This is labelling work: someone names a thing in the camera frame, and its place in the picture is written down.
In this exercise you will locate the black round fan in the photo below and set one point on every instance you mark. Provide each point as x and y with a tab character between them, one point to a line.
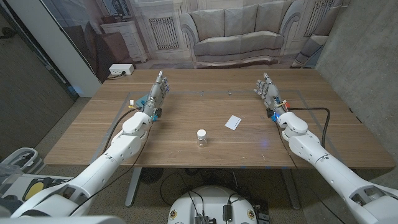
151	175

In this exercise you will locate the teal block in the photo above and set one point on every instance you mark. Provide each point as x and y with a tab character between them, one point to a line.
142	101

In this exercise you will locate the black adapter on torso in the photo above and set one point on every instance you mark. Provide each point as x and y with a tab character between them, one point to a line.
227	213

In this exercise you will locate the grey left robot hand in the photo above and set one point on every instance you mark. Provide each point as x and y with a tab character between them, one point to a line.
154	96

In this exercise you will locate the white storage bin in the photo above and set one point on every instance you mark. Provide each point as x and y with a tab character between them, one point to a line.
25	158

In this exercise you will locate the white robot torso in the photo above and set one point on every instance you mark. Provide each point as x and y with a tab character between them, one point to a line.
213	202

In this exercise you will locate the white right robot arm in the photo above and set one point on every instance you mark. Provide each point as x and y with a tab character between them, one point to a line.
326	168

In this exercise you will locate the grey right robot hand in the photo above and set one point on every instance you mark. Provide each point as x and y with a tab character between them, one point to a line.
272	93

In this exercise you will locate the clear bottle with white cap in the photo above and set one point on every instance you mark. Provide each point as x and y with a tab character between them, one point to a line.
202	138

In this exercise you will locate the white partition panel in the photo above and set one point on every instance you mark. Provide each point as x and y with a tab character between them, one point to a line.
59	46

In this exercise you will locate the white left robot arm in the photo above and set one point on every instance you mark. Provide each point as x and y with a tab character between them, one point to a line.
102	165

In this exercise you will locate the printed living room backdrop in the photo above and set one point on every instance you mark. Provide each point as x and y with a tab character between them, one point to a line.
236	34

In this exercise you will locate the black yellow foot pedal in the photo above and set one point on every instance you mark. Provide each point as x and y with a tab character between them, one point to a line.
34	189

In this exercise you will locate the white power strip box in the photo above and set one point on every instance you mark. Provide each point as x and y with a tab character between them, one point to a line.
121	68

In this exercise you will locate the white card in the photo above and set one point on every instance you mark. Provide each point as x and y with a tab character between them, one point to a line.
233	122

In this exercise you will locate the grey metal table leg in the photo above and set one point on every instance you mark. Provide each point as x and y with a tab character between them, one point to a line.
133	186
290	189

